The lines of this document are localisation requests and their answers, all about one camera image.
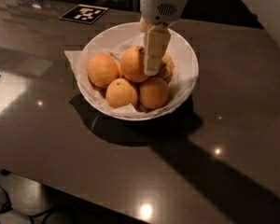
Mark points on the white ceramic bowl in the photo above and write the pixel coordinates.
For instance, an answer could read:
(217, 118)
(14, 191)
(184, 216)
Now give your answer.
(183, 59)

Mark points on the black white marker card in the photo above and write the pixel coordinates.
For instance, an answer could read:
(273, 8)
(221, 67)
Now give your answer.
(84, 14)

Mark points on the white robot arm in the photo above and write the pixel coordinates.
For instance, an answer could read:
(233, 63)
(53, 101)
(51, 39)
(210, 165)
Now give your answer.
(156, 17)

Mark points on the orange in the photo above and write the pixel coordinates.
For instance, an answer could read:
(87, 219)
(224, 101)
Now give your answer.
(102, 70)
(167, 66)
(132, 64)
(121, 92)
(153, 93)

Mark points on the white paper liner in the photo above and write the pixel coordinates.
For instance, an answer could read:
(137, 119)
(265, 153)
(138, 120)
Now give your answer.
(127, 36)

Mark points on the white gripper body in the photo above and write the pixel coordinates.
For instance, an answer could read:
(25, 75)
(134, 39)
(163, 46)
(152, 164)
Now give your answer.
(160, 8)

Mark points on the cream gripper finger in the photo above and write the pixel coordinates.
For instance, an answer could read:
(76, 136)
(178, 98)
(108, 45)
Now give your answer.
(142, 25)
(156, 41)

